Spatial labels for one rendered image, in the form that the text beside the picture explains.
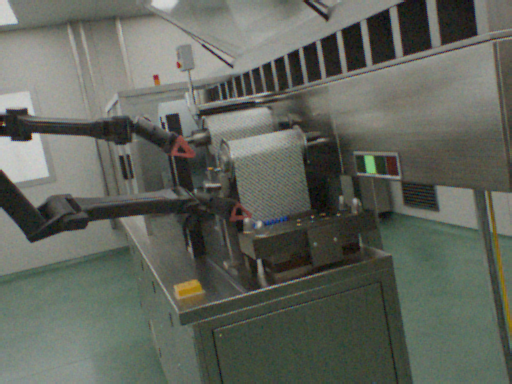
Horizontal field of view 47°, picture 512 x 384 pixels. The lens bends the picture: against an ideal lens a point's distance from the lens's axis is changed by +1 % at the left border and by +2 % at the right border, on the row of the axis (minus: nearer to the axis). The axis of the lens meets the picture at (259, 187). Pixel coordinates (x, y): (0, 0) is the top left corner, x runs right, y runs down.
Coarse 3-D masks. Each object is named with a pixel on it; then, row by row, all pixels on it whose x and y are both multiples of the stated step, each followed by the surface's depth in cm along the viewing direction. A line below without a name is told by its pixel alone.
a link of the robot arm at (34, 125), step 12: (12, 108) 188; (24, 108) 188; (24, 120) 187; (36, 120) 185; (48, 120) 184; (60, 120) 183; (72, 120) 183; (84, 120) 182; (96, 120) 179; (108, 120) 177; (120, 120) 177; (24, 132) 188; (36, 132) 187; (48, 132) 185; (60, 132) 184; (72, 132) 182; (84, 132) 181; (96, 132) 179; (108, 132) 181; (120, 132) 178
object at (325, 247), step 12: (324, 228) 171; (336, 228) 173; (312, 240) 171; (324, 240) 172; (336, 240) 173; (312, 252) 171; (324, 252) 172; (336, 252) 173; (312, 264) 172; (324, 264) 172
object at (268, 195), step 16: (256, 176) 187; (272, 176) 188; (288, 176) 190; (304, 176) 192; (240, 192) 186; (256, 192) 187; (272, 192) 189; (288, 192) 190; (304, 192) 192; (256, 208) 188; (272, 208) 189; (288, 208) 191; (304, 208) 193
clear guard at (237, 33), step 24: (168, 0) 243; (192, 0) 230; (216, 0) 217; (240, 0) 207; (264, 0) 197; (288, 0) 188; (192, 24) 261; (216, 24) 245; (240, 24) 231; (264, 24) 219; (288, 24) 208; (240, 48) 263
